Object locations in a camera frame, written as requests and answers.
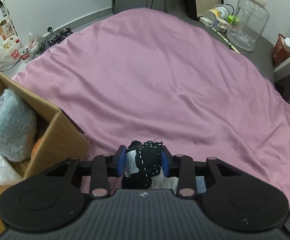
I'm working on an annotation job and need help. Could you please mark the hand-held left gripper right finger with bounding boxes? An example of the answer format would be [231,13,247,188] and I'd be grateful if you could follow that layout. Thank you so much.
[160,148,237,197]

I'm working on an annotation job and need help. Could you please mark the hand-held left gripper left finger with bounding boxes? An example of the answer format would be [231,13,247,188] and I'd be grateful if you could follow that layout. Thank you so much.
[43,145,127,199]

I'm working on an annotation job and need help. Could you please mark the black white stitched cloth toy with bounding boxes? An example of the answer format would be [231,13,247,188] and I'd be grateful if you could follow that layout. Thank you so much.
[122,140,164,190]

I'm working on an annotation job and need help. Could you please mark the brown cardboard box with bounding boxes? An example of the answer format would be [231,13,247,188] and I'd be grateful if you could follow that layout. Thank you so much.
[0,71,92,240]

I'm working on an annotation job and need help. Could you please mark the grey-blue plush toy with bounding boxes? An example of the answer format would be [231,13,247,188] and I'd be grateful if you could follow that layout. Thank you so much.
[0,88,38,162]

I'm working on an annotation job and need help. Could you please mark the pink bed sheet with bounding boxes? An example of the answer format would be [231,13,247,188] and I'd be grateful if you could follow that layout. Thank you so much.
[11,8,290,205]

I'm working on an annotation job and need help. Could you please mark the wooden pencil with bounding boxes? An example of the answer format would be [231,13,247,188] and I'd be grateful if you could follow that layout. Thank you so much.
[211,27,241,54]

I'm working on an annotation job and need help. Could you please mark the grey sneakers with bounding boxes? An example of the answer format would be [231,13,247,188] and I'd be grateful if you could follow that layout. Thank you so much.
[44,27,73,47]

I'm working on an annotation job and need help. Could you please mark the grey bench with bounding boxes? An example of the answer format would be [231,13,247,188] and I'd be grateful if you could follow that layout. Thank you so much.
[196,15,276,82]

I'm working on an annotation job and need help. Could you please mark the clear trash bag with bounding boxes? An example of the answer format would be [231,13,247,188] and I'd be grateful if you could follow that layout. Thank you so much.
[28,31,46,56]

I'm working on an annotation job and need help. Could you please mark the small red-labelled bottle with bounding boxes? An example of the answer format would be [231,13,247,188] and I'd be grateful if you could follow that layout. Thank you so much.
[18,46,29,61]

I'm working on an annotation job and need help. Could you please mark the white charger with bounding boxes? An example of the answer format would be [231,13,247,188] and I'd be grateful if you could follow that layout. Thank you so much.
[199,17,214,27]

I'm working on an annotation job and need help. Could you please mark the small printed box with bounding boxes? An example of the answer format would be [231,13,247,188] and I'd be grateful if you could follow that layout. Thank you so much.
[217,20,230,32]

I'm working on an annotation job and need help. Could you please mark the white red-printed plastic bag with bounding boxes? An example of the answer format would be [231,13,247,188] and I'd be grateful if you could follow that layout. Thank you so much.
[0,35,26,74]

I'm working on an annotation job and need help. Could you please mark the white yellow-labelled can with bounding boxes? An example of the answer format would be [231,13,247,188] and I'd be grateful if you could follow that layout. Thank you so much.
[204,4,232,23]

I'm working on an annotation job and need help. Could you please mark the clear large water jug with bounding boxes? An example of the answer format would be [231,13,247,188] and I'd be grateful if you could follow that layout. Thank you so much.
[226,0,270,52]

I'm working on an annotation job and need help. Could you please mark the printed orange cardboard box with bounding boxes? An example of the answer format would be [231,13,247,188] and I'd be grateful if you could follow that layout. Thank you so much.
[0,20,19,41]

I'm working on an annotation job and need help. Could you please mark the black spray bottle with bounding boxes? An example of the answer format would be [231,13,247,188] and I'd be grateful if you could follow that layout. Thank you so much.
[0,0,8,18]

